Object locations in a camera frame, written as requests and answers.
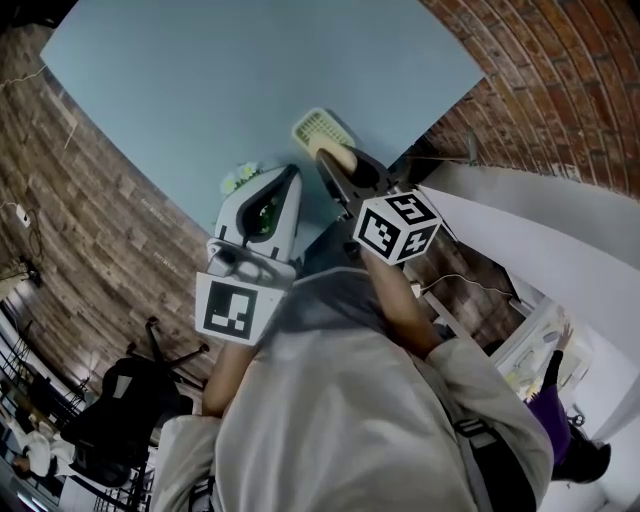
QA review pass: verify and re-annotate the light green soap dish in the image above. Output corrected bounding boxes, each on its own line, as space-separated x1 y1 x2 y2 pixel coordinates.
292 107 357 156

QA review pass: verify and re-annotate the person's left forearm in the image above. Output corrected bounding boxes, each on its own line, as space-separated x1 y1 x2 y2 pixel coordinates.
201 337 261 419

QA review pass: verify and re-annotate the beige soap bar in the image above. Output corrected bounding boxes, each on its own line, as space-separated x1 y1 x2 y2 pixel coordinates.
308 143 359 171

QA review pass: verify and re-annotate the person's grey sweatshirt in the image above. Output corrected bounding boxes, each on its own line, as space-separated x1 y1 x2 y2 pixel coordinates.
149 267 556 512

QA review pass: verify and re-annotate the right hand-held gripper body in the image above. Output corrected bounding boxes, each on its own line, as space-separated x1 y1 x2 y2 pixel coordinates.
341 180 444 267

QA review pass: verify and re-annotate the black office chair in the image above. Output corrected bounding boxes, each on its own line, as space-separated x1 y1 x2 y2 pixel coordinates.
59 317 211 489

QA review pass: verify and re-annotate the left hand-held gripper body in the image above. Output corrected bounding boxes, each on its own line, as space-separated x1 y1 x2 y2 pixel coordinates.
193 237 298 347

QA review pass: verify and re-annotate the white floor cable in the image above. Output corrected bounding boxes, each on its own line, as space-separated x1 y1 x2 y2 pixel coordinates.
422 273 516 301

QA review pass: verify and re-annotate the person's right forearm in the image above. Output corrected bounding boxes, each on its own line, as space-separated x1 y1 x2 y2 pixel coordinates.
362 249 444 361

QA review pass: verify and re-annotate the potted white flower plant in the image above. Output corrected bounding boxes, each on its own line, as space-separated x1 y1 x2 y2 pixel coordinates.
219 159 281 235

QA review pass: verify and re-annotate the white shelf unit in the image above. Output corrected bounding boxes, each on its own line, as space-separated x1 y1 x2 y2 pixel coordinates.
492 297 594 401

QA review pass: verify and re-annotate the light blue table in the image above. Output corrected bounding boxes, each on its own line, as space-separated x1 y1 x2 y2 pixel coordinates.
39 0 486 261

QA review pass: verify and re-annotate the black backpack strap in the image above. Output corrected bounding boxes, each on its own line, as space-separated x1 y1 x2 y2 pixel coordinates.
452 417 539 512

